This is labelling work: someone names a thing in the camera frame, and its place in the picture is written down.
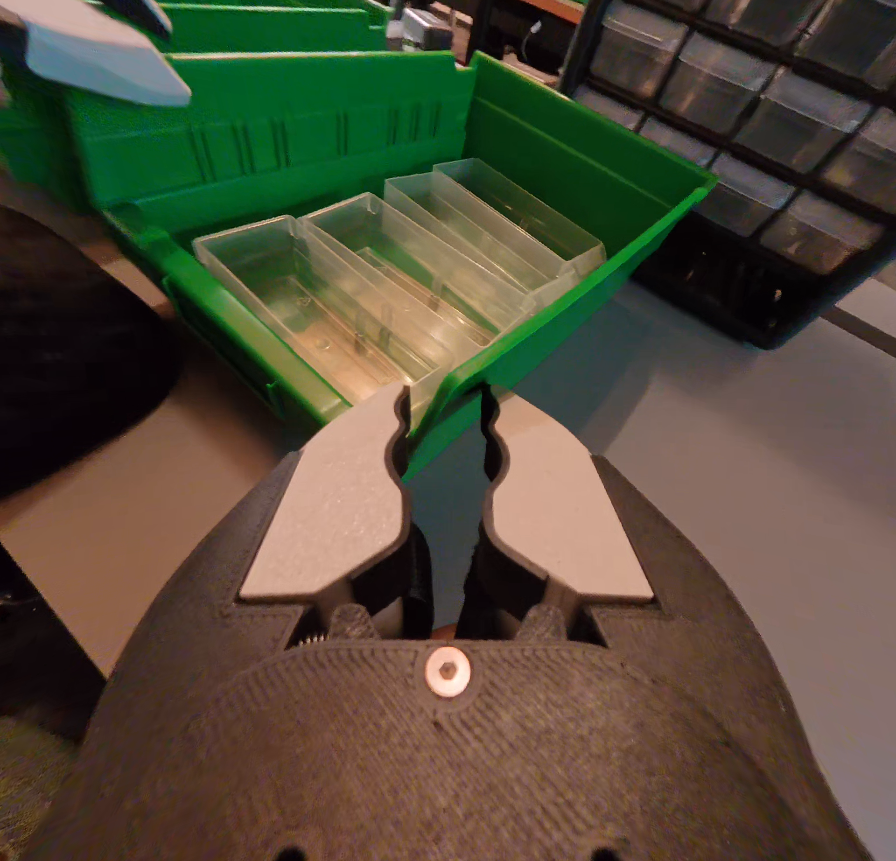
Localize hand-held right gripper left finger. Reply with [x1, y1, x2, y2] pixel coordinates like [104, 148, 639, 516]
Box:
[239, 384, 414, 620]

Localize black drawer cabinet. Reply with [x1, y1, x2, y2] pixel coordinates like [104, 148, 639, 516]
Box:
[560, 0, 896, 351]

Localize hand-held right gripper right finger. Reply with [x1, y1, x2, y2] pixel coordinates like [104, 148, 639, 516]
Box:
[479, 384, 657, 620]

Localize rows of clear cabinet drawers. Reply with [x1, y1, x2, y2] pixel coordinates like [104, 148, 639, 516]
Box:
[574, 0, 896, 274]

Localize clear plastic drawer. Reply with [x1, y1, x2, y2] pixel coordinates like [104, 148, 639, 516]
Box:
[384, 171, 582, 309]
[192, 215, 452, 424]
[433, 157, 607, 279]
[301, 192, 512, 358]

